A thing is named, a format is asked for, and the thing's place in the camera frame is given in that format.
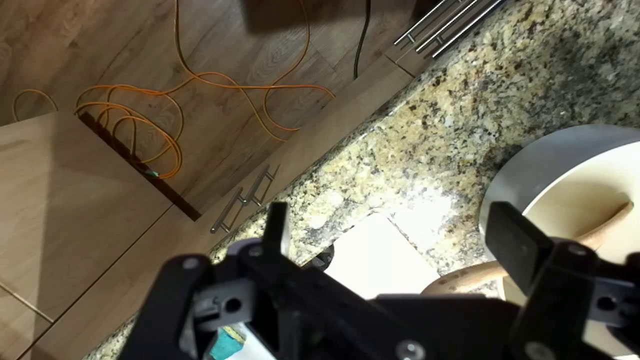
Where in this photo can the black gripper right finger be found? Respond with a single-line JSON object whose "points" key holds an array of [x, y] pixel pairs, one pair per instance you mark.
{"points": [[517, 242]]}

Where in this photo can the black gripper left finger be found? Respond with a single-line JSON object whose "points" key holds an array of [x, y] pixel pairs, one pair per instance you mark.
{"points": [[276, 231]]}

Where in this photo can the wooden cooking stick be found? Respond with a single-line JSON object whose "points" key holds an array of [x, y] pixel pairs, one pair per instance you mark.
{"points": [[602, 231]]}

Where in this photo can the cream ceramic bowl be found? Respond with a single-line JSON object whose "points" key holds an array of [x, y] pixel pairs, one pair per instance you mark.
{"points": [[533, 171]]}

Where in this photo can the stainless steel sink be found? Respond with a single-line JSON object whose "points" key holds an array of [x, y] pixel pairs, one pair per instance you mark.
{"points": [[380, 257]]}

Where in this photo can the teal sponge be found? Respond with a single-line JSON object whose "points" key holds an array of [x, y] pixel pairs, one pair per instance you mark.
{"points": [[230, 343]]}

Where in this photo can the wooden base cabinet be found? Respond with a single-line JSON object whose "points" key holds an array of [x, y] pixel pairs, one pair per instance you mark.
{"points": [[66, 201]]}

